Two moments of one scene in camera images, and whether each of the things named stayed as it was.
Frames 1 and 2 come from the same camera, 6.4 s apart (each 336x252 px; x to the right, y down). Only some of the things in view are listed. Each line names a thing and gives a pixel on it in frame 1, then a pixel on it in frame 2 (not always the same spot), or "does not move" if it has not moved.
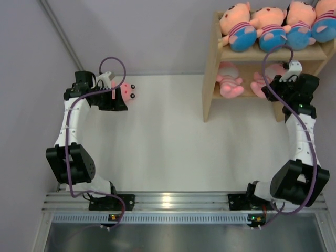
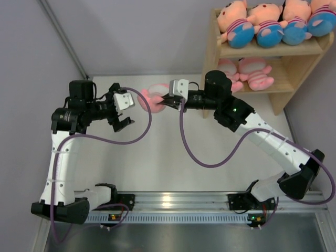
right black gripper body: (282, 90) -> (199, 101)
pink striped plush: (271, 71) -> (253, 70)
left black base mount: (107, 203) does not move
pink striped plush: (127, 91) -> (153, 96)
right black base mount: (248, 202) does not move
